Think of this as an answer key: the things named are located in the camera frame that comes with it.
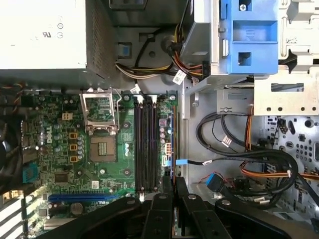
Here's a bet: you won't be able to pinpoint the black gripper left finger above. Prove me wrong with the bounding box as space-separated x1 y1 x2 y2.
37 175 173 239

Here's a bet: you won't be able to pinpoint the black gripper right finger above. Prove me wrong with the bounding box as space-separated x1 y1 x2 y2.
175 176 319 239

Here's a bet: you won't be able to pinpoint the black RAM slot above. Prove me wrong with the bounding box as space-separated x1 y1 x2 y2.
139 96 147 194
152 96 159 194
134 96 141 194
146 96 153 194

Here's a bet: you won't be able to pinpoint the green Dell motherboard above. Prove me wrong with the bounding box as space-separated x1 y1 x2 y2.
19 87 179 234

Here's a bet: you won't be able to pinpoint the blue expansion slot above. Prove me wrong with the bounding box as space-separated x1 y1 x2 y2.
48 193 121 203

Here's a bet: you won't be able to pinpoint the black open PC case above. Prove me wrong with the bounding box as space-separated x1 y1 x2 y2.
0 0 319 239

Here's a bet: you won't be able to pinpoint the silver coin battery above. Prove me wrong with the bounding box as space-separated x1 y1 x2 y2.
70 202 83 215

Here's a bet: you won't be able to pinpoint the CPU socket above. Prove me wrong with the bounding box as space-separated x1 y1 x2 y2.
89 135 118 163

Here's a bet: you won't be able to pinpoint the thin metal locking lever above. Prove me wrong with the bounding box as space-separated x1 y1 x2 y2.
109 87 122 134

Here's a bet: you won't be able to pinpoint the metal socket cover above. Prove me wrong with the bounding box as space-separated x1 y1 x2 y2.
79 87 121 135

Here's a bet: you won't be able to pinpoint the teal port connector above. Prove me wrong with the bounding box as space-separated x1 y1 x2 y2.
21 166 38 184

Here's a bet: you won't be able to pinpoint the grey metal drive cage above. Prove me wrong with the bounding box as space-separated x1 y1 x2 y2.
179 0 319 117

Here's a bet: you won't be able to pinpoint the black case fan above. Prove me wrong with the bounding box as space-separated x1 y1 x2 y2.
0 117 24 196

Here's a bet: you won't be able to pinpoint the blue plastic drive latch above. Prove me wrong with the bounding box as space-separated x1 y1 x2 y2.
220 0 279 76

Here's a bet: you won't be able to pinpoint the grey Dell power supply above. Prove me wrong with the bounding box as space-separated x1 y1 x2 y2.
0 0 118 82

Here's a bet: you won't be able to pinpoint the black wire with blue plug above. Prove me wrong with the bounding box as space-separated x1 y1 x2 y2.
175 156 250 167

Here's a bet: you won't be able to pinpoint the orange red yellow wires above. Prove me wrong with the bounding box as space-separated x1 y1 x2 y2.
239 160 319 181

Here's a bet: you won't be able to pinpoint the thin orange wire pair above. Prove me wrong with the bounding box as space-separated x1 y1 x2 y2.
245 104 254 152

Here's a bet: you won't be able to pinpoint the black looped cable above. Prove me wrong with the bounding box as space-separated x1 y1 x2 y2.
195 112 300 210

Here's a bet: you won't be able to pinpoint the orange yellow power wires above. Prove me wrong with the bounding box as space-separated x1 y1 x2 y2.
114 22 204 82

